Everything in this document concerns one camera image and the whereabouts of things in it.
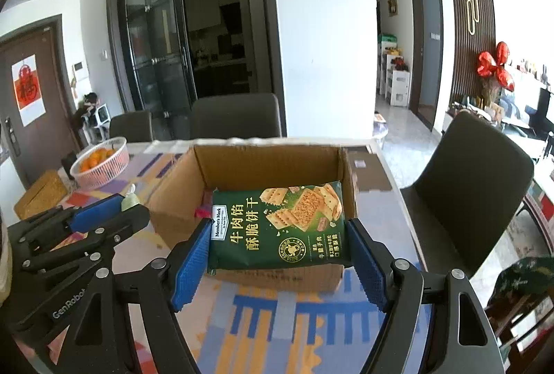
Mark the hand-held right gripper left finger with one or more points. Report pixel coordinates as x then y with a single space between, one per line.
190 266

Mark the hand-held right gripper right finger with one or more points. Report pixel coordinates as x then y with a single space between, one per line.
368 270

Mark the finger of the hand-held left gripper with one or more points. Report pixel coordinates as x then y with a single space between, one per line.
130 220
95 212

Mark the green candy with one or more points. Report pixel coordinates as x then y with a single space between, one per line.
130 202

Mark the pink candy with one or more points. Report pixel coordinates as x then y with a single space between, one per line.
202 213

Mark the green cracker packet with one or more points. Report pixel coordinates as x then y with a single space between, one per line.
277 231

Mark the brown cardboard box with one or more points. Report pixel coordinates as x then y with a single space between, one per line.
268 166

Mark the white basket with oranges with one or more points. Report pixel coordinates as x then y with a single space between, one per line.
108 175

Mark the pile of oranges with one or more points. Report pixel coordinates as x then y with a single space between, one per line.
95 160

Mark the woven tissue box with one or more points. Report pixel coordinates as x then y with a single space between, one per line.
41 194

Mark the brown entrance door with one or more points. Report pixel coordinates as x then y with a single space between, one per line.
47 140

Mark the dark grey dining chair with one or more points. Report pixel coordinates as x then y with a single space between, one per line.
467 192
236 116
132 127

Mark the red and white door poster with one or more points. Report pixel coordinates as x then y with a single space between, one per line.
28 93

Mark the green floral cloth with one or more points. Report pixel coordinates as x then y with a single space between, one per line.
523 281

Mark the wooden chair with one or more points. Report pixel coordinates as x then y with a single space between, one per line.
515 326

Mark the white shelf cart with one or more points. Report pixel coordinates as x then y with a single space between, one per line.
396 84

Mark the black glass sliding door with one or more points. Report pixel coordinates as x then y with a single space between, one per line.
156 32

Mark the dark interior door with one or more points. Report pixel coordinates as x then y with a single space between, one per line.
426 54

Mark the red foil balloon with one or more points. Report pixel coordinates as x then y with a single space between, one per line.
493 67

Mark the small framed wall picture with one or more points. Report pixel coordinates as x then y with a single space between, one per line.
392 6

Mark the gold loop wall ornament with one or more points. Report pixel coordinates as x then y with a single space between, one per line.
471 10

